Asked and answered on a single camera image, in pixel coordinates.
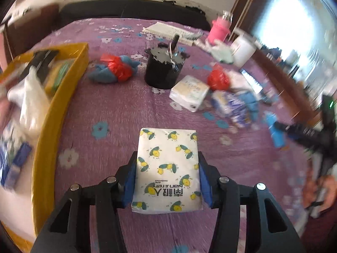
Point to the blue white patterned bag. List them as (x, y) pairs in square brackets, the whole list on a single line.
[(230, 107)]

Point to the purple floral tablecloth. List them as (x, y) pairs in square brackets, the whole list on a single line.
[(102, 125)]

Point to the blue knitted cloth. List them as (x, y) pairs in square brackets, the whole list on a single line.
[(253, 104)]

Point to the open paper notebook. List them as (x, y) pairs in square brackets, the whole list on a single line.
[(164, 30)]

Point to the beige Face tissue pack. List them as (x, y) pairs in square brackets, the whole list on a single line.
[(189, 92)]

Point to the person right hand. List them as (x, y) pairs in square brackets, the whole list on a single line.
[(320, 190)]

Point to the white fluffy cloth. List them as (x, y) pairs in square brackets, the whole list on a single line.
[(238, 83)]

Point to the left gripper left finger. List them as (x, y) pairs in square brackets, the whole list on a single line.
[(68, 227)]

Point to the pink thermos bottle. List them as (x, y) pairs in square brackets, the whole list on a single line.
[(221, 27)]

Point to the white green work glove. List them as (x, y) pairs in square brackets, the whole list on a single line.
[(221, 52)]

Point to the black leather sofa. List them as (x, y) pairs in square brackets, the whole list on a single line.
[(140, 9)]

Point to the lemon print tissue pack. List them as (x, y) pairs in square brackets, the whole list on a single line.
[(167, 176)]

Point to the red plastic bag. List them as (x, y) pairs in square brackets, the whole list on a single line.
[(218, 79)]

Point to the black round device with cables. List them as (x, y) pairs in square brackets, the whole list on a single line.
[(164, 64)]

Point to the wooden brick pattern cabinet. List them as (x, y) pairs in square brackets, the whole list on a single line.
[(247, 14)]

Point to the brown armchair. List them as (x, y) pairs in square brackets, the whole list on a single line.
[(29, 29)]

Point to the yellow cardboard tray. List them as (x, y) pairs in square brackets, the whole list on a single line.
[(25, 209)]

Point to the black smartphone gold case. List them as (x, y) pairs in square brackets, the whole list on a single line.
[(255, 85)]

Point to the white plastic jar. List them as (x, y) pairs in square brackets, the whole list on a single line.
[(243, 47)]

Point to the blue floral Vinda tissue pack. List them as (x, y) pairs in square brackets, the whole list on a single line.
[(15, 149)]

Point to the blue cloth with red bag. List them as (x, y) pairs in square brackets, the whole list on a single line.
[(114, 69)]

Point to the white plastic bag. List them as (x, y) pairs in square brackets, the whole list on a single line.
[(31, 98)]

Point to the black packet in tray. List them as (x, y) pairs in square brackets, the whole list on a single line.
[(41, 62)]

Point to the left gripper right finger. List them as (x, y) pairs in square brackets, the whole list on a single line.
[(268, 227)]

